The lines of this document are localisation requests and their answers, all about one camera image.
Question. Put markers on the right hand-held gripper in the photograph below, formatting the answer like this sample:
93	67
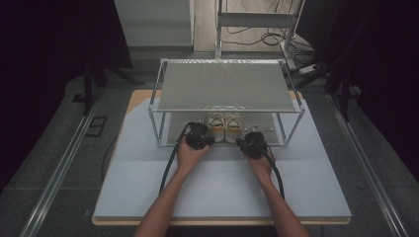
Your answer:
253	144

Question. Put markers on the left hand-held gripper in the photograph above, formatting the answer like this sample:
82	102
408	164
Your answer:
197	136

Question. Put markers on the white sneaker with yellow heel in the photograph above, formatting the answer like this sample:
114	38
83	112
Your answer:
233	127
216	126

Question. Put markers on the white metal shoe rack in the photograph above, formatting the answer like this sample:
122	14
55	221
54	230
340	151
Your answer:
227	85

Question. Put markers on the person's left hand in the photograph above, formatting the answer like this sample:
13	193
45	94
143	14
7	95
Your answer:
189	158

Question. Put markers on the person's right hand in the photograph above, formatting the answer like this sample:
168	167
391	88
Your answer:
262	166

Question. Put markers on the white power strip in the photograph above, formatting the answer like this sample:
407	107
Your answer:
309	68

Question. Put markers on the black floor socket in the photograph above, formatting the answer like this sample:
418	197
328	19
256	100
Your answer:
96	126

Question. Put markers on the black stand with dark cloth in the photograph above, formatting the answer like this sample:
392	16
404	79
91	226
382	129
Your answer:
339	72

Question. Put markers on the black tripod stand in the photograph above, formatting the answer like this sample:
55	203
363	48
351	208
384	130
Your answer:
99	79

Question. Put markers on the white cabinet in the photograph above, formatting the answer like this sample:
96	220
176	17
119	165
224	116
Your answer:
154	23

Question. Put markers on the white metal stand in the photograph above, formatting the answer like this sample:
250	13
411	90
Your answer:
257	19

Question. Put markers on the aluminium floor rail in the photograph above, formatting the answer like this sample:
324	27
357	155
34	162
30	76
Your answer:
59	171
369	171

